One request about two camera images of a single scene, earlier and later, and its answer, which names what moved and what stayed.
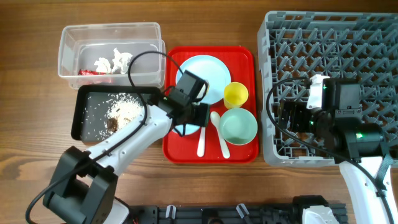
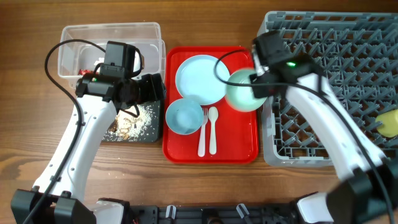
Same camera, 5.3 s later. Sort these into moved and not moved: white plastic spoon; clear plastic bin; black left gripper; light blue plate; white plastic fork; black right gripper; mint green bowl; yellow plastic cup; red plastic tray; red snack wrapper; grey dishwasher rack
Moved: black left gripper; white plastic spoon; black right gripper; yellow plastic cup; mint green bowl
Not moved: clear plastic bin; white plastic fork; red plastic tray; light blue plate; red snack wrapper; grey dishwasher rack
